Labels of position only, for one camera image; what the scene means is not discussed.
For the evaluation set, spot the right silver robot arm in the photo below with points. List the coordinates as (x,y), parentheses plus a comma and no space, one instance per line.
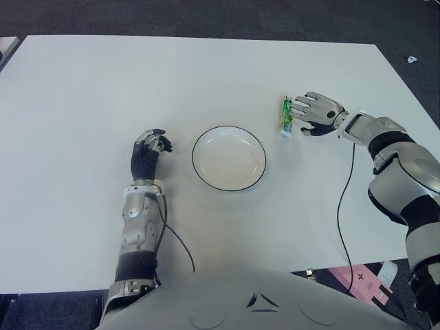
(405,172)

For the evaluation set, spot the white plate with black rim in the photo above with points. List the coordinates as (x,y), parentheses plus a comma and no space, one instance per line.
(228,159)

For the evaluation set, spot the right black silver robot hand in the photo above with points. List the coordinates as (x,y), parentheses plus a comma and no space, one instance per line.
(321,110)

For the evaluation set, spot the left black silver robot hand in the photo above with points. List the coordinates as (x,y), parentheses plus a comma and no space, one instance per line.
(142,165)

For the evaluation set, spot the grey robot torso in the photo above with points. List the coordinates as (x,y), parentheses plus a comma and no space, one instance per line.
(258,302)

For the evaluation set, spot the white paper strip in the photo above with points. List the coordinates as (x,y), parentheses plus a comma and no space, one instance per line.
(387,271)

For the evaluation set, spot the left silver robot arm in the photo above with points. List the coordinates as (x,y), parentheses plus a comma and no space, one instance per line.
(137,220)

